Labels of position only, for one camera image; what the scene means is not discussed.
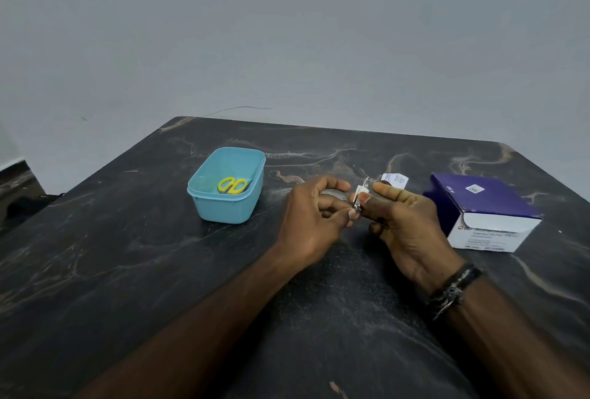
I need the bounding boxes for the person's right hand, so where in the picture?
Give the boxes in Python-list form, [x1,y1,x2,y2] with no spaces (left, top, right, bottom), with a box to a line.
[356,182,467,294]

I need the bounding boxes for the person's left hand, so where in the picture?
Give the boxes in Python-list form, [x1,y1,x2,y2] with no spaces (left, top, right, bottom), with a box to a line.
[271,175,359,273]

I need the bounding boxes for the silver nail clipper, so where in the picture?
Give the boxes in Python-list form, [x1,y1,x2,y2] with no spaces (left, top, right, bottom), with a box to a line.
[352,177,372,211]

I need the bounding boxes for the person's right forearm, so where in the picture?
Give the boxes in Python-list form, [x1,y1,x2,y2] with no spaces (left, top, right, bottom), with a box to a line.
[433,270,590,399]

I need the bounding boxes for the person's left forearm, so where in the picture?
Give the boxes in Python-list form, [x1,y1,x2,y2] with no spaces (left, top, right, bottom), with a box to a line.
[74,247,319,399]

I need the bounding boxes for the white swab packet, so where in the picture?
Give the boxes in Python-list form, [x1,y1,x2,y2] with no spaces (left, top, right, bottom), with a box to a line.
[380,173,410,191]

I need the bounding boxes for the purple and white cardboard box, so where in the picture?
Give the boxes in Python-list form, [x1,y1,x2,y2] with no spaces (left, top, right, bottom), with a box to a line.
[423,172,544,254]

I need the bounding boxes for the light blue plastic container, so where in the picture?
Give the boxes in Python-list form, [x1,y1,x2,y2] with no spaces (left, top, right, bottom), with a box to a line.
[187,147,266,224]

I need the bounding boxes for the yellow-handled scissors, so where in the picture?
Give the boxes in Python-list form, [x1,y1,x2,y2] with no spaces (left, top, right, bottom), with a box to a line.
[217,176,253,196]

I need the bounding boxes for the black beaded bracelet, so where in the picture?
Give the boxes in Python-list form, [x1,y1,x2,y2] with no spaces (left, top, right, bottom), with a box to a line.
[426,263,484,321]

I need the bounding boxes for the thin grey wire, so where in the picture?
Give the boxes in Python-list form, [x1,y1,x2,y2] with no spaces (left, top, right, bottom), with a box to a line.
[202,105,273,118]

